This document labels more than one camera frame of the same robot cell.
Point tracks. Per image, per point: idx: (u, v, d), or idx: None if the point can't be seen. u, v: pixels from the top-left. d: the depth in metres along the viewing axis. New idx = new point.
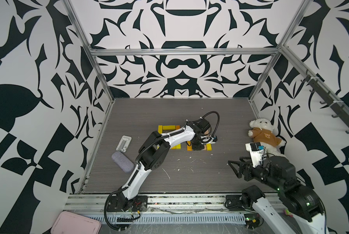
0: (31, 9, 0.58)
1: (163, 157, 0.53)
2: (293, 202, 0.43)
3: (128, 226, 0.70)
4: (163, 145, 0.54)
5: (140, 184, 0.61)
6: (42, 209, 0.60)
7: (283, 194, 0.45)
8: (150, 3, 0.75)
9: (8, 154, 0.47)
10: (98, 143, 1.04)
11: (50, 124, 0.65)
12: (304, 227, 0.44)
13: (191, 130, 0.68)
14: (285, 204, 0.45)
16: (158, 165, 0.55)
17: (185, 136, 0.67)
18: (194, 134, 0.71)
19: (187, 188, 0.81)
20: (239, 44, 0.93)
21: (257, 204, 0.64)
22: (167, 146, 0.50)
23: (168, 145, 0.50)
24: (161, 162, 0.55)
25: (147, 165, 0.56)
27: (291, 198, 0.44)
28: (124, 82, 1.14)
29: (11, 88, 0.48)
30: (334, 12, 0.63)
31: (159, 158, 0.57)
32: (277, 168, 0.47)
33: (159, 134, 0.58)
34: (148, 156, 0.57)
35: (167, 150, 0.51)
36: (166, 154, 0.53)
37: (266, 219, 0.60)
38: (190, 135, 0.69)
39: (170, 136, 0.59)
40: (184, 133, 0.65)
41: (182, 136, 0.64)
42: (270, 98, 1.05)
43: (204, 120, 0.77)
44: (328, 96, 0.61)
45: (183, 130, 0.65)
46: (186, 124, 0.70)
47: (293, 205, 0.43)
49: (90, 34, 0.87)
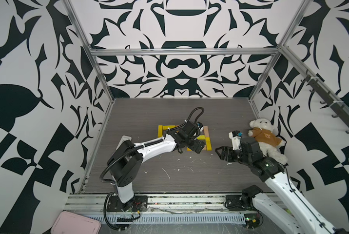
0: (31, 9, 0.58)
1: (134, 172, 0.50)
2: (258, 169, 0.54)
3: (128, 226, 0.70)
4: (134, 157, 0.46)
5: (130, 187, 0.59)
6: (42, 209, 0.60)
7: (250, 164, 0.57)
8: (150, 3, 0.75)
9: (8, 154, 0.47)
10: (98, 143, 1.04)
11: (50, 124, 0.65)
12: (274, 188, 0.51)
13: (171, 140, 0.60)
14: (253, 172, 0.56)
16: (131, 180, 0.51)
17: (164, 146, 0.58)
18: (175, 144, 0.62)
19: (187, 188, 0.81)
20: (239, 44, 0.93)
21: (256, 198, 0.64)
22: (139, 159, 0.46)
23: (140, 157, 0.47)
24: (133, 177, 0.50)
25: (117, 181, 0.46)
27: (257, 166, 0.55)
28: (124, 82, 1.14)
29: (11, 88, 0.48)
30: (333, 12, 0.63)
31: (130, 173, 0.48)
32: (245, 144, 0.59)
33: (131, 144, 0.50)
34: (117, 170, 0.48)
35: (140, 163, 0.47)
36: (139, 167, 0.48)
37: (267, 211, 0.59)
38: (170, 146, 0.61)
39: (144, 147, 0.51)
40: (162, 144, 0.56)
41: (159, 147, 0.56)
42: (270, 98, 1.05)
43: (188, 123, 0.67)
44: (328, 96, 0.61)
45: (162, 140, 0.58)
46: (166, 132, 0.63)
47: (259, 171, 0.54)
49: (90, 34, 0.87)
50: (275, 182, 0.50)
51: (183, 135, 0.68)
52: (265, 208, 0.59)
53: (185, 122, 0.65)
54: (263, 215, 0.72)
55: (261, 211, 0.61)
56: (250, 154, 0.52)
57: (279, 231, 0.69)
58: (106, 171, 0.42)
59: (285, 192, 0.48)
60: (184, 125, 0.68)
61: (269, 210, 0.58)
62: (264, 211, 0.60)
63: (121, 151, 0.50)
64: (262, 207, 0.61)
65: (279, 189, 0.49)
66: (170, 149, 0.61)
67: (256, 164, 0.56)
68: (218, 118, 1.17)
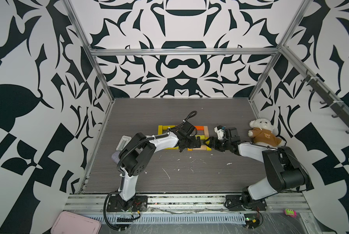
0: (31, 9, 0.58)
1: (145, 162, 0.54)
2: (234, 147, 0.72)
3: (128, 226, 0.70)
4: (147, 146, 0.51)
5: (133, 183, 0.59)
6: (42, 208, 0.60)
7: (230, 143, 0.75)
8: (151, 3, 0.75)
9: (7, 154, 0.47)
10: (98, 143, 1.03)
11: (50, 124, 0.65)
12: (242, 151, 0.67)
13: (174, 135, 0.67)
14: (231, 149, 0.73)
16: (141, 171, 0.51)
17: (170, 141, 0.65)
18: (177, 139, 0.69)
19: (187, 188, 0.81)
20: (239, 44, 0.93)
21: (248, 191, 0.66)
22: (151, 148, 0.51)
23: (153, 146, 0.52)
24: (143, 167, 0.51)
25: (129, 171, 0.50)
27: (233, 145, 0.72)
28: (124, 82, 1.14)
29: (11, 89, 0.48)
30: (334, 12, 0.63)
31: (144, 162, 0.53)
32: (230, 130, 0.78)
33: (143, 135, 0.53)
34: (130, 161, 0.51)
35: (152, 152, 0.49)
36: (150, 157, 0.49)
37: (258, 190, 0.60)
38: (174, 141, 0.67)
39: (155, 139, 0.57)
40: (168, 138, 0.63)
41: (165, 141, 0.62)
42: (270, 98, 1.05)
43: (186, 122, 0.75)
44: (328, 96, 0.61)
45: (167, 134, 0.65)
46: (170, 128, 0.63)
47: (234, 148, 0.72)
49: (90, 34, 0.87)
50: (242, 146, 0.67)
51: (183, 132, 0.75)
52: (258, 189, 0.61)
53: (184, 122, 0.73)
54: (263, 215, 0.72)
55: (261, 198, 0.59)
56: (229, 137, 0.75)
57: (279, 231, 0.69)
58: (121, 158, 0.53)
59: (246, 146, 0.64)
60: (183, 125, 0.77)
61: (258, 186, 0.60)
62: (260, 193, 0.60)
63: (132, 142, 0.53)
64: (255, 191, 0.63)
65: (244, 147, 0.65)
66: (172, 146, 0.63)
67: (232, 143, 0.74)
68: (219, 118, 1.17)
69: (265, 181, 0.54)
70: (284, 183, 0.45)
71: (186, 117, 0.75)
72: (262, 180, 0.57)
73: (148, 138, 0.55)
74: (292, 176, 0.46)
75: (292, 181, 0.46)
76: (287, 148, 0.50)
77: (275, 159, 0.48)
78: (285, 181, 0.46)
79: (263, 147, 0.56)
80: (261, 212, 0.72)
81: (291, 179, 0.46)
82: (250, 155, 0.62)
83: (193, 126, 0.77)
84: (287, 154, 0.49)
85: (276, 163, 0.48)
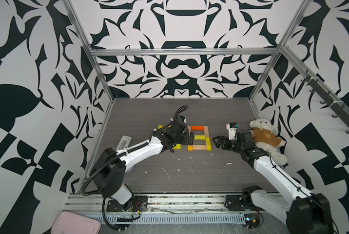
0: (31, 9, 0.58)
1: (118, 180, 0.47)
2: (247, 156, 0.61)
3: (128, 226, 0.70)
4: (116, 165, 0.44)
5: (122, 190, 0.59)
6: (42, 208, 0.60)
7: (242, 150, 0.65)
8: (151, 3, 0.75)
9: (8, 154, 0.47)
10: (98, 143, 1.04)
11: (50, 124, 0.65)
12: (259, 166, 0.57)
13: (157, 143, 0.57)
14: (242, 157, 0.64)
16: (116, 189, 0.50)
17: (150, 150, 0.56)
18: (162, 146, 0.60)
19: (187, 188, 0.81)
20: (239, 44, 0.93)
21: (252, 193, 0.65)
22: (121, 167, 0.44)
23: (123, 165, 0.44)
24: (118, 186, 0.49)
25: (100, 191, 0.44)
27: (246, 153, 0.62)
28: (124, 82, 1.14)
29: (11, 89, 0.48)
30: (333, 12, 0.63)
31: (114, 182, 0.45)
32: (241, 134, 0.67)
33: (113, 151, 0.47)
34: (100, 180, 0.45)
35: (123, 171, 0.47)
36: (123, 176, 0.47)
37: (262, 202, 0.59)
38: (157, 148, 0.58)
39: (127, 153, 0.49)
40: (146, 148, 0.54)
41: (145, 152, 0.54)
42: (270, 98, 1.05)
43: (174, 122, 0.64)
44: (328, 96, 0.61)
45: (147, 144, 0.55)
46: (153, 134, 0.61)
47: (247, 158, 0.61)
49: (90, 34, 0.87)
50: (261, 163, 0.56)
51: (170, 135, 0.66)
52: (262, 201, 0.59)
53: (172, 121, 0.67)
54: (263, 215, 0.72)
55: (261, 207, 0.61)
56: (242, 143, 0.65)
57: (279, 231, 0.69)
58: (88, 181, 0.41)
59: (268, 169, 0.53)
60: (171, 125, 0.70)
61: (264, 202, 0.58)
62: (262, 205, 0.60)
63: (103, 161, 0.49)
64: (260, 200, 0.61)
65: (263, 167, 0.55)
66: (157, 152, 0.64)
67: (245, 151, 0.64)
68: (219, 118, 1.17)
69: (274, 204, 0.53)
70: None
71: (174, 115, 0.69)
72: (271, 201, 0.56)
73: (118, 156, 0.46)
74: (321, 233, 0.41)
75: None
76: (325, 200, 0.41)
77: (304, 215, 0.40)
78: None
79: (291, 185, 0.46)
80: (261, 212, 0.72)
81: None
82: (269, 179, 0.53)
83: (183, 126, 0.66)
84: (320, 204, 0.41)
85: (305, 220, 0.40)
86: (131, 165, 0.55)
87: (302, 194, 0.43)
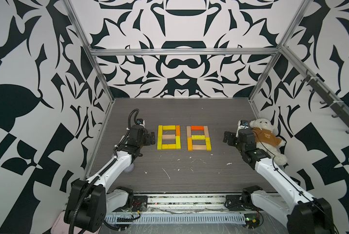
0: (31, 9, 0.58)
1: (101, 207, 0.44)
2: (248, 158, 0.61)
3: (128, 226, 0.70)
4: (94, 193, 0.41)
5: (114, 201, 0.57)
6: (42, 209, 0.60)
7: (243, 151, 0.64)
8: (151, 3, 0.75)
9: (8, 154, 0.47)
10: (98, 144, 1.03)
11: (50, 124, 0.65)
12: (260, 168, 0.56)
13: (124, 155, 0.58)
14: (244, 158, 0.62)
16: (102, 218, 0.45)
17: (121, 164, 0.56)
18: (130, 155, 0.60)
19: (187, 188, 0.81)
20: (239, 44, 0.93)
21: (253, 193, 0.64)
22: (101, 191, 0.42)
23: (101, 188, 0.42)
24: (102, 213, 0.45)
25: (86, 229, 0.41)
27: (248, 154, 0.62)
28: (124, 82, 1.14)
29: (10, 89, 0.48)
30: (333, 12, 0.63)
31: (99, 209, 0.43)
32: (242, 134, 0.65)
33: (83, 182, 0.43)
34: (83, 218, 0.41)
35: (103, 194, 0.43)
36: (104, 199, 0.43)
37: (263, 204, 0.58)
38: (127, 160, 0.59)
39: (100, 177, 0.46)
40: (117, 165, 0.53)
41: (116, 168, 0.53)
42: (270, 98, 1.05)
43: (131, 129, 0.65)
44: (329, 96, 0.61)
45: (116, 160, 0.54)
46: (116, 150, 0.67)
47: (248, 160, 0.61)
49: (90, 34, 0.87)
50: (262, 165, 0.56)
51: (133, 142, 0.67)
52: (262, 202, 0.59)
53: (129, 130, 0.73)
54: (263, 215, 0.72)
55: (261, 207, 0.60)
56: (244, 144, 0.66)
57: (279, 231, 0.69)
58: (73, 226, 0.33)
59: (269, 171, 0.53)
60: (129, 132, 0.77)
61: (265, 204, 0.57)
62: (263, 205, 0.59)
63: (75, 197, 0.42)
64: (260, 201, 0.61)
65: (265, 170, 0.54)
66: (129, 163, 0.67)
67: (246, 152, 0.63)
68: (219, 118, 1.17)
69: (276, 207, 0.53)
70: None
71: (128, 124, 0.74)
72: (272, 203, 0.56)
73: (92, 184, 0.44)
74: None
75: None
76: (325, 203, 0.41)
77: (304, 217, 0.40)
78: None
79: (294, 188, 0.46)
80: (261, 212, 0.72)
81: None
82: (271, 183, 0.52)
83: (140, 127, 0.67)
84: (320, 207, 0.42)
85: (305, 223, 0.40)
86: (109, 184, 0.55)
87: (304, 199, 0.43)
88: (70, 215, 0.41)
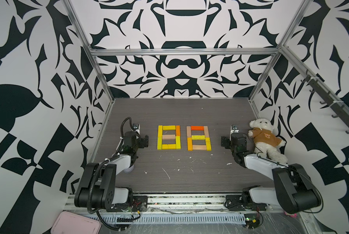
0: (31, 9, 0.58)
1: (112, 184, 0.48)
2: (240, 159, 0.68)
3: (128, 226, 0.70)
4: (106, 168, 0.47)
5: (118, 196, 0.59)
6: (42, 208, 0.60)
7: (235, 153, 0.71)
8: (151, 3, 0.75)
9: (8, 154, 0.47)
10: (98, 144, 1.03)
11: (50, 124, 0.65)
12: (248, 162, 0.64)
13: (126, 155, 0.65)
14: (237, 159, 0.69)
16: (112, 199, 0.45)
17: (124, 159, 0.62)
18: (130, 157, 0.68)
19: (187, 188, 0.81)
20: (239, 44, 0.93)
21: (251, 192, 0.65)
22: (112, 167, 0.47)
23: (112, 165, 0.48)
24: (112, 193, 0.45)
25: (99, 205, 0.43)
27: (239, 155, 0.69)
28: (124, 82, 1.14)
29: (11, 89, 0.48)
30: (334, 12, 0.63)
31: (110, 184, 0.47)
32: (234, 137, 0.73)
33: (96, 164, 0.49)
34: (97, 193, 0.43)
35: (114, 171, 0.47)
36: (114, 177, 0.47)
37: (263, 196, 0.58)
38: (127, 160, 0.65)
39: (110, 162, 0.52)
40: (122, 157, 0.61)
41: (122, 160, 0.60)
42: (270, 98, 1.05)
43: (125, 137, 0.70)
44: (328, 96, 0.61)
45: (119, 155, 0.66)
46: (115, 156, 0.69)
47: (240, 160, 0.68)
49: (90, 34, 0.87)
50: (249, 158, 0.63)
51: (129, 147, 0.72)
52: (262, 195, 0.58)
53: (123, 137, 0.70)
54: (263, 215, 0.72)
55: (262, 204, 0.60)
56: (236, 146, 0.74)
57: (279, 231, 0.69)
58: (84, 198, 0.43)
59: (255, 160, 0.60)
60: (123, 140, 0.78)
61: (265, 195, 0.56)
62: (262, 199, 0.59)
63: (88, 175, 0.46)
64: (260, 196, 0.60)
65: (252, 161, 0.62)
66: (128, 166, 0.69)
67: (238, 154, 0.71)
68: (219, 118, 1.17)
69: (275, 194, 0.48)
70: (297, 204, 0.42)
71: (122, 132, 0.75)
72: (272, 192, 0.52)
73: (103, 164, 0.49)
74: (304, 196, 0.44)
75: (305, 202, 0.43)
76: (300, 167, 0.47)
77: (286, 179, 0.45)
78: (297, 202, 0.43)
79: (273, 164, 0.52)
80: (261, 212, 0.72)
81: (303, 200, 0.43)
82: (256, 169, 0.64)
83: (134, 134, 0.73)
84: (299, 172, 0.46)
85: (289, 184, 0.45)
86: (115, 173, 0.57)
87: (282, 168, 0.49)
88: (82, 196, 0.43)
